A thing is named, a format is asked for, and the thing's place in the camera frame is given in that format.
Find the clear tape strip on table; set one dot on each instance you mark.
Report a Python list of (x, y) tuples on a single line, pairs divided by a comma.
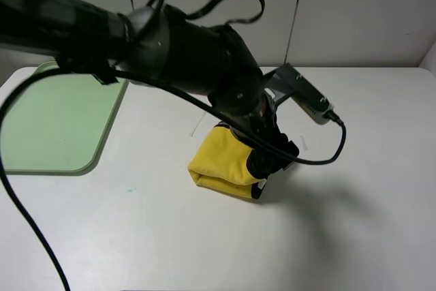
[(304, 143)]

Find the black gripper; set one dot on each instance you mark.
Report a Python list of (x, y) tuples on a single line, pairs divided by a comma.
[(263, 123)]

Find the light green tray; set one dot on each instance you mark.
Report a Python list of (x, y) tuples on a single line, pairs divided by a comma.
[(59, 125)]

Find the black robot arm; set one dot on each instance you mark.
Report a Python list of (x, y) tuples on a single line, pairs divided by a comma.
[(161, 46)]

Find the yellow towel with black trim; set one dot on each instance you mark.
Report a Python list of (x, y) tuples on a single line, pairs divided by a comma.
[(220, 164)]

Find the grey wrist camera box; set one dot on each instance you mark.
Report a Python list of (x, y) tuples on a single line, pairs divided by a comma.
[(286, 83)]

